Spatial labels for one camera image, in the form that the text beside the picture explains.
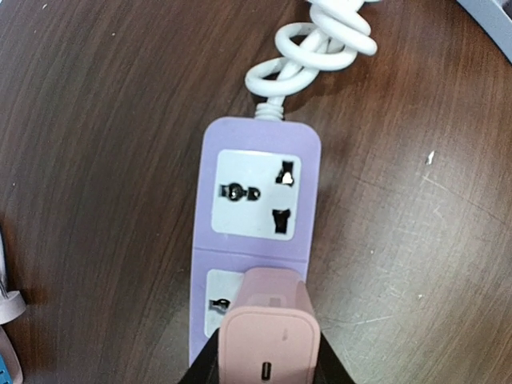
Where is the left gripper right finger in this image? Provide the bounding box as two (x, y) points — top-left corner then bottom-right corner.
(314, 334), (355, 384)

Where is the small pink plug adapter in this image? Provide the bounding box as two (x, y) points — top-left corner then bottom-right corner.
(218, 268), (321, 383)

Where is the purple strip white cable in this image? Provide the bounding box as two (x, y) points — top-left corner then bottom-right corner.
(244, 0), (379, 121)

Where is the grey blue power strip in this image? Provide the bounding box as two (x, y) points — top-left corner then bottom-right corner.
(457, 0), (512, 62)

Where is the purple power strip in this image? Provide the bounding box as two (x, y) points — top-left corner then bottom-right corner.
(189, 117), (322, 360)

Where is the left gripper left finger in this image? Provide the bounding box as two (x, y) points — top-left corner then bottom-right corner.
(178, 330), (219, 384)

